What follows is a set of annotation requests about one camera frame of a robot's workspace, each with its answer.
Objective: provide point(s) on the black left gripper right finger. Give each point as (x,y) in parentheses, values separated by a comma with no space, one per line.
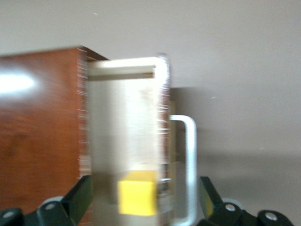
(218,212)

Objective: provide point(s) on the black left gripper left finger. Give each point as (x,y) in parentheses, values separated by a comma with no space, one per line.
(75,197)

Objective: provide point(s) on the yellow block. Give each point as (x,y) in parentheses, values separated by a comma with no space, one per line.
(137,195)

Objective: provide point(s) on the wooden drawer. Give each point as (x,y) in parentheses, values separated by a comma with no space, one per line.
(122,122)

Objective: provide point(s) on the dark brown wooden cabinet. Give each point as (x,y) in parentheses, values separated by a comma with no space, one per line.
(42,129)

